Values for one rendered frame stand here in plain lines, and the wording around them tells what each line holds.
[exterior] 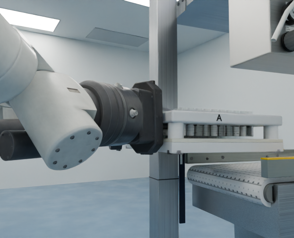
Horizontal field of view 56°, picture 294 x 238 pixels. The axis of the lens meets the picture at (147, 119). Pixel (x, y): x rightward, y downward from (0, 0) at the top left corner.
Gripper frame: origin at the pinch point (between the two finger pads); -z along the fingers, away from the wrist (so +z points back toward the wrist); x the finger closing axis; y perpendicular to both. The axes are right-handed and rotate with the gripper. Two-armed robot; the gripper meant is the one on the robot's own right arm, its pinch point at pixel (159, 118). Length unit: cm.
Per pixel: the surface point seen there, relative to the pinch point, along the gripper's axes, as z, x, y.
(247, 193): -10.4, 14.1, 12.4
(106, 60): -387, -159, -377
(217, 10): -27.1, -29.7, 2.0
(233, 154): -35.5, 9.0, 2.0
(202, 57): -500, -158, -205
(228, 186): -13.5, 13.9, 7.6
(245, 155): -38.8, 9.5, 4.2
